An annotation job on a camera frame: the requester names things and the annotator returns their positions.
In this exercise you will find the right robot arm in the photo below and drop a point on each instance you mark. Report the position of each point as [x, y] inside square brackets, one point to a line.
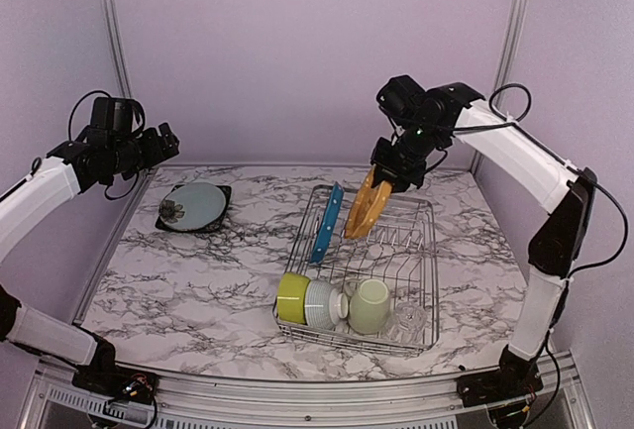
[431, 119]

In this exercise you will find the white striped bowl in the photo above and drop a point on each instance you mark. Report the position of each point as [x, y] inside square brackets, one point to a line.
[325, 305]

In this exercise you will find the aluminium frame post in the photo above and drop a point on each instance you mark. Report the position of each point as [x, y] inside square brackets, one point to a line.
[116, 47]
[512, 38]

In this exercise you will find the black floral square plate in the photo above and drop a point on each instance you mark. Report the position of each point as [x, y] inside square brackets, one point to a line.
[220, 211]

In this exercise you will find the right aluminium frame post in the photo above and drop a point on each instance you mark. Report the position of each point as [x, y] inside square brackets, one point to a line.
[512, 38]

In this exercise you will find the lime green bowl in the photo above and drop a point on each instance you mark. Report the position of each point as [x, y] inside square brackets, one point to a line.
[291, 296]

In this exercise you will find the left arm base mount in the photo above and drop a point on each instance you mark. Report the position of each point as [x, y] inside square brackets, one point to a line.
[122, 384]

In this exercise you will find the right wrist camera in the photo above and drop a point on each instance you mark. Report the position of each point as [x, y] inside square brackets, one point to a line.
[401, 97]

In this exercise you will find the yellow dotted plate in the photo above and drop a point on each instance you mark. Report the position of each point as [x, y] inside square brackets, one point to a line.
[367, 207]

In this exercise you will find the wire dish rack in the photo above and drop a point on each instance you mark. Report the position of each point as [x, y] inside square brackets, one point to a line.
[400, 250]

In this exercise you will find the clear glass cup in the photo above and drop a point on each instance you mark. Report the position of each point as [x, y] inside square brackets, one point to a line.
[408, 320]

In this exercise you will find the blue dotted plate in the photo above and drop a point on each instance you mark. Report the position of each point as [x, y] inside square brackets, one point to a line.
[328, 223]

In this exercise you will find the left aluminium frame post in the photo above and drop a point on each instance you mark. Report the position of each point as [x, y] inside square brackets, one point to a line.
[116, 47]

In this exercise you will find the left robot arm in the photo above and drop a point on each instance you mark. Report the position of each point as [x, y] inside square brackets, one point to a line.
[29, 210]

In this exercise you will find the grey-blue round plate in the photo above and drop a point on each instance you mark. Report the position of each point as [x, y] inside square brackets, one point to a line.
[192, 206]

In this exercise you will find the pale green mug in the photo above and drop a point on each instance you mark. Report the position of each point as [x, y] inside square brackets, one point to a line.
[369, 304]

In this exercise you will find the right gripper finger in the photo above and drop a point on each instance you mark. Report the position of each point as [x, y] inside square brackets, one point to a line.
[398, 185]
[375, 176]

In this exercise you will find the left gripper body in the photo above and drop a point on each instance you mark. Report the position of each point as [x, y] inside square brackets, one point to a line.
[153, 153]

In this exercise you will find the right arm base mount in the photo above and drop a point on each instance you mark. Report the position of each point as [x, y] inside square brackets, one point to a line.
[496, 386]

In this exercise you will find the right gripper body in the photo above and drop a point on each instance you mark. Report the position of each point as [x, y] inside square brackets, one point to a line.
[402, 160]

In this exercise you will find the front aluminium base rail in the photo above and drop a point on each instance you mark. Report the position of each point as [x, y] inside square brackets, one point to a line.
[202, 401]

